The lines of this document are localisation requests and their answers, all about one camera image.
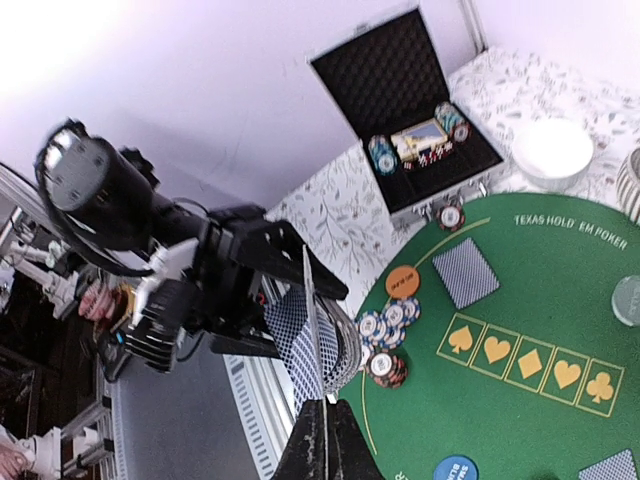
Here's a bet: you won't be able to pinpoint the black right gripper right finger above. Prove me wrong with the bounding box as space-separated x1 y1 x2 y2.
334 400 384 480

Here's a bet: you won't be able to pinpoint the boxed card deck in case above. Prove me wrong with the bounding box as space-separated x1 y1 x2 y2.
391 118 448 162

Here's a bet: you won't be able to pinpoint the red black poker chip stack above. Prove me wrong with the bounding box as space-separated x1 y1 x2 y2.
366 352 409 389

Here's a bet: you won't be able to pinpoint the face-down cards player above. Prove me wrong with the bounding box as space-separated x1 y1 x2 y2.
432 238 500 310

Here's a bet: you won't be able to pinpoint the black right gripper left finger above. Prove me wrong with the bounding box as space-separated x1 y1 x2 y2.
272 399 330 480

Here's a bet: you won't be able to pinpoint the poker chip row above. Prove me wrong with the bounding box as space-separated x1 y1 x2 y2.
434 102 472 143
368 135 399 176

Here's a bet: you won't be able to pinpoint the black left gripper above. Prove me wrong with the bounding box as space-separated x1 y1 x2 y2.
174 205 349 359

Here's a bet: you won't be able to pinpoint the floral white tablecloth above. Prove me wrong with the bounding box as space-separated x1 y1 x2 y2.
267 47 639 315

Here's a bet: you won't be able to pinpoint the aluminium poker chip case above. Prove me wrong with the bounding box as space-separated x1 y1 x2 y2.
310 6 506 229

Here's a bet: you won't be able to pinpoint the poker chip row upper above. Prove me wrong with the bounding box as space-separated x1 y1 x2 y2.
434 102 472 143

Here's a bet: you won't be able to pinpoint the grey playing card deck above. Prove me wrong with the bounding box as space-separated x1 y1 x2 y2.
264 250 361 410

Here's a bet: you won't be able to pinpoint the striped grey ceramic cup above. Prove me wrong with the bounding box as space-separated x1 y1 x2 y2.
616 148 640 224

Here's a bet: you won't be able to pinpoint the orange big blind button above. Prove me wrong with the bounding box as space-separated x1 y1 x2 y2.
385 265 421 299

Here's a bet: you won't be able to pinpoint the poker chip row lower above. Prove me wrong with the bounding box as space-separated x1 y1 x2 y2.
368 135 399 176

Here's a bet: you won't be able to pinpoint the left aluminium frame post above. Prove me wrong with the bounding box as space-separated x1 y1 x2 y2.
460 0 488 55

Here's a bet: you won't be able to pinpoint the clear acrylic dealer button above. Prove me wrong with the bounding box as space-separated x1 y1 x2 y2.
611 275 640 327

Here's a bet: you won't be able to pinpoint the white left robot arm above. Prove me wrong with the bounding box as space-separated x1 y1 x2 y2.
34 120 348 372

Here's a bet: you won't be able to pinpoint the playing cards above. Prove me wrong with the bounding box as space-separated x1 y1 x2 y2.
578 448 639 480

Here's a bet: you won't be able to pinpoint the round green poker mat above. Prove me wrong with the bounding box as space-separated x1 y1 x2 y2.
340 193 639 479

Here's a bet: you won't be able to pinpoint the white ceramic bowl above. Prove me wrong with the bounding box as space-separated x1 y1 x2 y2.
511 118 595 192

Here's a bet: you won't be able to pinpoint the blue poker chips pile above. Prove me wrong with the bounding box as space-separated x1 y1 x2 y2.
355 297 421 370

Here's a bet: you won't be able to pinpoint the red dice in case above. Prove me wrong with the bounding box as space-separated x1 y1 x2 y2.
402 141 454 172

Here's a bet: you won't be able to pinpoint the single stray poker chip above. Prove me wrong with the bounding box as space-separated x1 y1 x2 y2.
437 204 466 232

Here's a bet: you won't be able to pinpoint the blue small blind button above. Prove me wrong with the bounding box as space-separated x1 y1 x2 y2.
433 455 479 480

